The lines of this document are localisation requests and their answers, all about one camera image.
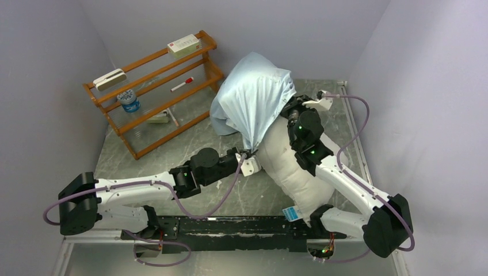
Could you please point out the blue lidded jar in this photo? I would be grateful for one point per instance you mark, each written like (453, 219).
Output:
(129, 101)

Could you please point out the red white marker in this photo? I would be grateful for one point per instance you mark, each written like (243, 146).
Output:
(187, 81)

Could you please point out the white eraser block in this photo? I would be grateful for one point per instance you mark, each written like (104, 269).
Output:
(110, 79)

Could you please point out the pink white pen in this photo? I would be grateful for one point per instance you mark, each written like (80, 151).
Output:
(173, 117)

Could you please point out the orange wooden shelf rack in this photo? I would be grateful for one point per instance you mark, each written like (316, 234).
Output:
(151, 78)

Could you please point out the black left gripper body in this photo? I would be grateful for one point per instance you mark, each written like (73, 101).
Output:
(232, 158)

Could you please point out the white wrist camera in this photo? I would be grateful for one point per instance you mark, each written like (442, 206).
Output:
(250, 166)
(322, 103)

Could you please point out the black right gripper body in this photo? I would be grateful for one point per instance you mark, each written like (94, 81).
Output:
(293, 111)

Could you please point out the white pillow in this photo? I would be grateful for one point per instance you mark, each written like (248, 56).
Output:
(278, 160)

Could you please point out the blue white pillow label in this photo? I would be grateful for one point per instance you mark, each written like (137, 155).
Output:
(292, 213)

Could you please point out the light blue pillowcase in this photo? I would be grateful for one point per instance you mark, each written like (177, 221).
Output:
(250, 99)

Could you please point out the white red box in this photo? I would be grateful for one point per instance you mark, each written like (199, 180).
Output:
(184, 46)

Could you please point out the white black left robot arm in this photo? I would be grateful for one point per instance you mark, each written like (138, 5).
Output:
(88, 203)

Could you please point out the aluminium frame rail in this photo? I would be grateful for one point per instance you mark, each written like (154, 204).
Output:
(97, 236)

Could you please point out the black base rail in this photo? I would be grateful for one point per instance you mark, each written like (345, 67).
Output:
(238, 233)

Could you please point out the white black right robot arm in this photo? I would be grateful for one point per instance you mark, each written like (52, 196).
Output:
(383, 222)

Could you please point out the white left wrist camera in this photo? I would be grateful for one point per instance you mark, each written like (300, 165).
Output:
(250, 166)

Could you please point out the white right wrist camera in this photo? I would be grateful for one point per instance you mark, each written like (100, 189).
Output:
(322, 103)

